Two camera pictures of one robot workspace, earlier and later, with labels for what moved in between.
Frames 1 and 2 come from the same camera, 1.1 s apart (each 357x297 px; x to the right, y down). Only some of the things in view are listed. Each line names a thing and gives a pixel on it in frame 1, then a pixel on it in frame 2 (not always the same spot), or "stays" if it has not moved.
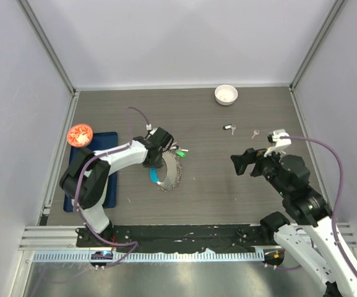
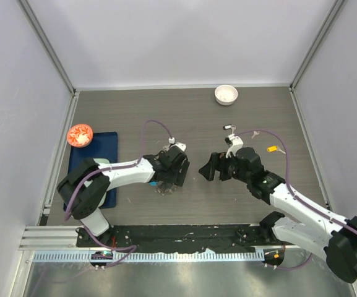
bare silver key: (255, 132) stays
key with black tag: (229, 127) stays
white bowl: (226, 94) stays
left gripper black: (156, 164) to (179, 178)
